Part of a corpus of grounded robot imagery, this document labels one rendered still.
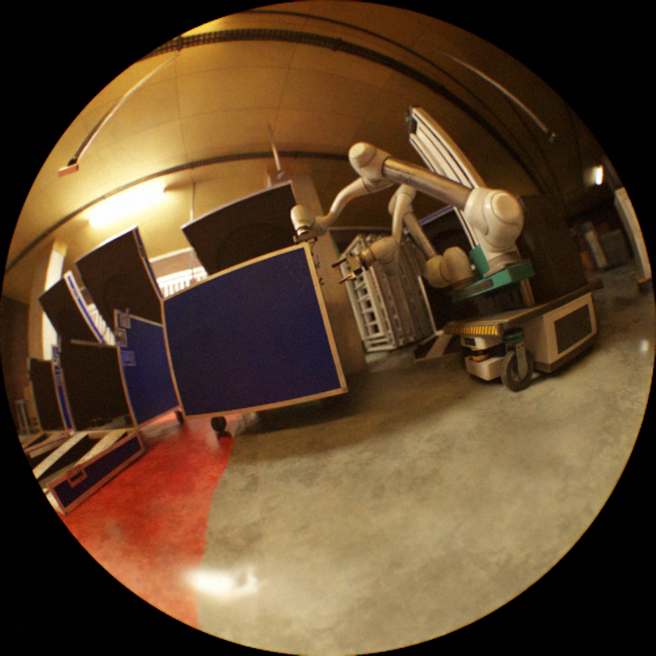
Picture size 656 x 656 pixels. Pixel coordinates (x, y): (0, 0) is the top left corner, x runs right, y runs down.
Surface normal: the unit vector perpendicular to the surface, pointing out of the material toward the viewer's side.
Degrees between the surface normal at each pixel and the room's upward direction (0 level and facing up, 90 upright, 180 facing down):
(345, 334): 90
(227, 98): 180
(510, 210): 94
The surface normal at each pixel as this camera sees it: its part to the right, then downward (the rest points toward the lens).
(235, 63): 0.26, 0.96
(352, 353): 0.31, -0.15
